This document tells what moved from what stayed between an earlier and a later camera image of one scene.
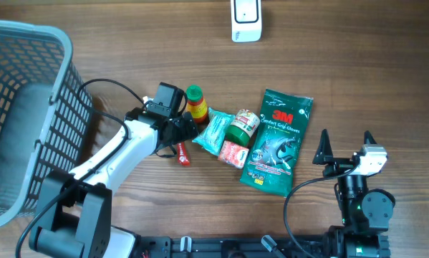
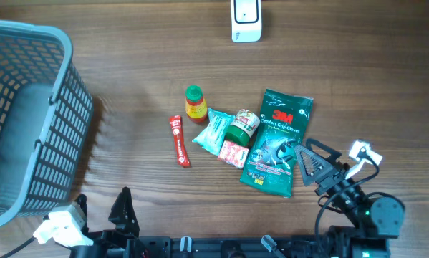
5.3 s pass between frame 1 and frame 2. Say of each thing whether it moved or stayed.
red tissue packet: stayed
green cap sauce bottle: stayed
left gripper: moved
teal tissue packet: stayed
